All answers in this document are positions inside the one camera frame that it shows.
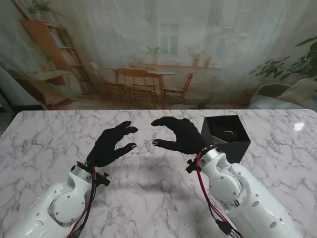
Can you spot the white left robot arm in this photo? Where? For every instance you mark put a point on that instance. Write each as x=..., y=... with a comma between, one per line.
x=57, y=200

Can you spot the black belt storage box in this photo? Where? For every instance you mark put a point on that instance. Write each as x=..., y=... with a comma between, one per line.
x=232, y=146

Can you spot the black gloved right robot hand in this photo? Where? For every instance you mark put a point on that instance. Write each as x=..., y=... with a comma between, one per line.
x=183, y=136

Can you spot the dark brown braided belt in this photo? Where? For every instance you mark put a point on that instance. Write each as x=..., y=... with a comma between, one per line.
x=229, y=132

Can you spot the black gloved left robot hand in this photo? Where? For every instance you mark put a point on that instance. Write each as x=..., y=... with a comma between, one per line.
x=109, y=146

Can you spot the beige braided belt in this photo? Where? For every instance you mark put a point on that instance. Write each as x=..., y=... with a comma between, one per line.
x=217, y=140

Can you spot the printed room scene backdrop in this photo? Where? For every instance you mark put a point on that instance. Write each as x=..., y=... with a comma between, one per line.
x=158, y=49

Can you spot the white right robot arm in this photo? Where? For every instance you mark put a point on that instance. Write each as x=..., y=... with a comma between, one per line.
x=237, y=193

